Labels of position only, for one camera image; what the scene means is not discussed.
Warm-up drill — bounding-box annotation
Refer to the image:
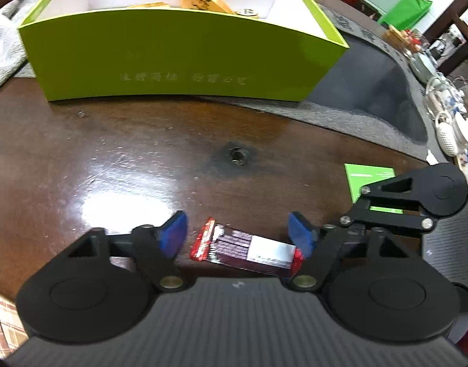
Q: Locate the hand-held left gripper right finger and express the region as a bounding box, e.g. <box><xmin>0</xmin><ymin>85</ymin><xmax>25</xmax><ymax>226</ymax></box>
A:
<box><xmin>287</xmin><ymin>211</ymin><xmax>417</xmax><ymax>293</ymax></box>

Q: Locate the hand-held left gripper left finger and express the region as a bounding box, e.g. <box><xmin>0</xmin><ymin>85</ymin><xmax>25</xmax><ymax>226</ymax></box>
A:
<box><xmin>67</xmin><ymin>210</ymin><xmax>189</xmax><ymax>292</ymax></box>

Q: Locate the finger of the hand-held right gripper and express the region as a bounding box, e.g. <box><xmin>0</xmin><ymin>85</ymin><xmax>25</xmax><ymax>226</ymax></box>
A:
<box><xmin>338</xmin><ymin>165</ymin><xmax>436</xmax><ymax>235</ymax></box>

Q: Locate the green card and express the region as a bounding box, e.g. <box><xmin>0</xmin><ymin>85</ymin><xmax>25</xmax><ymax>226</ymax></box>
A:
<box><xmin>343</xmin><ymin>163</ymin><xmax>405</xmax><ymax>215</ymax></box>

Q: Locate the red snack packet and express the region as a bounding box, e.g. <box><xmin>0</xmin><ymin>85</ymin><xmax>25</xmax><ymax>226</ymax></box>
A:
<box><xmin>190</xmin><ymin>217</ymin><xmax>305</xmax><ymax>278</ymax></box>

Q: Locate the lime green box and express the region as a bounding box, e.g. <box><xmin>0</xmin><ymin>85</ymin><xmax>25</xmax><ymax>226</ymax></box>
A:
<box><xmin>17</xmin><ymin>0</ymin><xmax>350</xmax><ymax>103</ymax></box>

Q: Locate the wooden desktop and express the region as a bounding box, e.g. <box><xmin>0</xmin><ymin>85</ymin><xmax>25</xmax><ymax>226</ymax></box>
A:
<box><xmin>0</xmin><ymin>0</ymin><xmax>452</xmax><ymax>306</ymax></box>

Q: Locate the white teapot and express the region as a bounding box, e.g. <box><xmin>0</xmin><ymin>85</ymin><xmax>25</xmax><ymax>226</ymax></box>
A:
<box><xmin>434</xmin><ymin>110</ymin><xmax>468</xmax><ymax>158</ymax></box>

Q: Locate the glass pitcher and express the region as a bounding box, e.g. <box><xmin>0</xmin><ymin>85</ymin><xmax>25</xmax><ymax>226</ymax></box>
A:
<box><xmin>425</xmin><ymin>76</ymin><xmax>461</xmax><ymax>112</ymax></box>

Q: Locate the grey stone tea tray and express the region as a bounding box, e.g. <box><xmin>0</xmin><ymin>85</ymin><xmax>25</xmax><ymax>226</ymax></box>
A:
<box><xmin>192</xmin><ymin>2</ymin><xmax>448</xmax><ymax>163</ymax></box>

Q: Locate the celadon lidded gaiwan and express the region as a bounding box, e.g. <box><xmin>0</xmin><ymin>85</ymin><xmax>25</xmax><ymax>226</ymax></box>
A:
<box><xmin>409</xmin><ymin>51</ymin><xmax>440</xmax><ymax>83</ymax></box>

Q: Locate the clear glass tumbler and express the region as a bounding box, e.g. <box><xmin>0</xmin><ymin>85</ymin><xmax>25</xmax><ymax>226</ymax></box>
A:
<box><xmin>406</xmin><ymin>31</ymin><xmax>426</xmax><ymax>53</ymax></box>

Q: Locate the yellow wrapped tea packet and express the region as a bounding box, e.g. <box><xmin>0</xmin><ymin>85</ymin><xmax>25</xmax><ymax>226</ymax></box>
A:
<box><xmin>384</xmin><ymin>24</ymin><xmax>411</xmax><ymax>43</ymax></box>

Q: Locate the dark wooden shelf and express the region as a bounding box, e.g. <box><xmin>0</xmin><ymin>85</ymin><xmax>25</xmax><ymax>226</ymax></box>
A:
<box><xmin>429</xmin><ymin>0</ymin><xmax>468</xmax><ymax>82</ymax></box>

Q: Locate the green fabric bag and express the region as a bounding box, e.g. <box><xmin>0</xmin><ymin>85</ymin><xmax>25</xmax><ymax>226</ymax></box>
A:
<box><xmin>378</xmin><ymin>0</ymin><xmax>433</xmax><ymax>32</ymax></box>

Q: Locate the plaid cloth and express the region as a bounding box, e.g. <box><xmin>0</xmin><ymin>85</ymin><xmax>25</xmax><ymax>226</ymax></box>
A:
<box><xmin>0</xmin><ymin>290</ymin><xmax>29</xmax><ymax>361</ymax></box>

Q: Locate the grey towel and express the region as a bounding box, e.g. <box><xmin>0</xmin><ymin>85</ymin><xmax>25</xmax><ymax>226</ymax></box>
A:
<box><xmin>0</xmin><ymin>0</ymin><xmax>38</xmax><ymax>97</ymax></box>

